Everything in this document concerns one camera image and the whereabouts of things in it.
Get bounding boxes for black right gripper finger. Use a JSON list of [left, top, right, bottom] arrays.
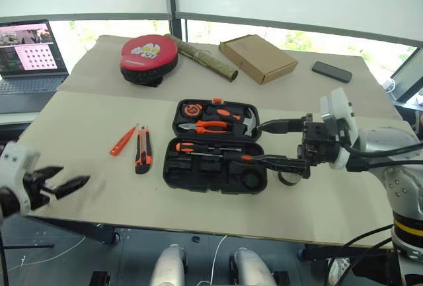
[[252, 154, 303, 172], [258, 118, 307, 135]]

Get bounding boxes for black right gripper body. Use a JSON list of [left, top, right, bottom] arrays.
[[297, 112, 348, 180]]

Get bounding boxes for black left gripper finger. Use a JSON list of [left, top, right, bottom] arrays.
[[32, 166, 65, 183], [52, 175, 92, 200]]

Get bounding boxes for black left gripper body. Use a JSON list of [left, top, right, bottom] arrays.
[[22, 170, 58, 211]]

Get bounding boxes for black plastic tool case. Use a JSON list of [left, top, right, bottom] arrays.
[[162, 98, 268, 196]]

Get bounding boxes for black tape roll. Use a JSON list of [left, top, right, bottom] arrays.
[[277, 170, 303, 187]]

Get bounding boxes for beige cardboard table cover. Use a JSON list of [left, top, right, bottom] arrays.
[[15, 90, 418, 250], [57, 34, 410, 122]]

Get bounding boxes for orange voltage tester pen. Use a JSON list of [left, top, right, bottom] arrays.
[[109, 126, 137, 157]]

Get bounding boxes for flat brown cardboard box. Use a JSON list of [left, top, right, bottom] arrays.
[[218, 34, 299, 86]]

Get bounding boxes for black smartphone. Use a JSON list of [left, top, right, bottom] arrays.
[[311, 61, 354, 85]]

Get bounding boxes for black orange utility knife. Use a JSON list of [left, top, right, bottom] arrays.
[[134, 125, 154, 175]]

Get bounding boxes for open grey laptop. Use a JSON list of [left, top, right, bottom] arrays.
[[0, 19, 71, 114]]

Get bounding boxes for orange black tape measure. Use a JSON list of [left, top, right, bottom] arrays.
[[183, 102, 204, 117]]

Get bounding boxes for rolled bamboo mat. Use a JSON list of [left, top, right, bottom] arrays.
[[164, 33, 239, 83]]

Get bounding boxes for silver rounded robot leg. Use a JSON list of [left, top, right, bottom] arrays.
[[149, 244, 188, 286], [229, 246, 277, 286]]

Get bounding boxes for dark framed monitor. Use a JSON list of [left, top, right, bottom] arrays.
[[389, 47, 423, 104]]

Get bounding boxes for red round punch pad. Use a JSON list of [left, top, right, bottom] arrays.
[[119, 34, 180, 88]]

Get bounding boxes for claw hammer black orange handle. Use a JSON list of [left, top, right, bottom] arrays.
[[205, 104, 261, 137]]

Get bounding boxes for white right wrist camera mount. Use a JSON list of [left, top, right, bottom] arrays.
[[319, 87, 360, 170]]

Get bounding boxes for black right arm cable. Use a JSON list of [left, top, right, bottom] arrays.
[[340, 141, 423, 173]]

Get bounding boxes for orange handled pliers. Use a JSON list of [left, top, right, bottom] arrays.
[[178, 120, 233, 135]]

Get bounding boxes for screwdriver orange black handle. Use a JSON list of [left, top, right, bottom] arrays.
[[174, 141, 244, 155]]

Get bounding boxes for black floor cables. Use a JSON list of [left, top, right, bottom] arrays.
[[325, 223, 397, 286]]

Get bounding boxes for white floor cable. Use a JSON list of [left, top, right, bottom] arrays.
[[200, 234, 229, 286]]

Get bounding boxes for grey window frame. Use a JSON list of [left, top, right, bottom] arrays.
[[0, 0, 423, 49]]

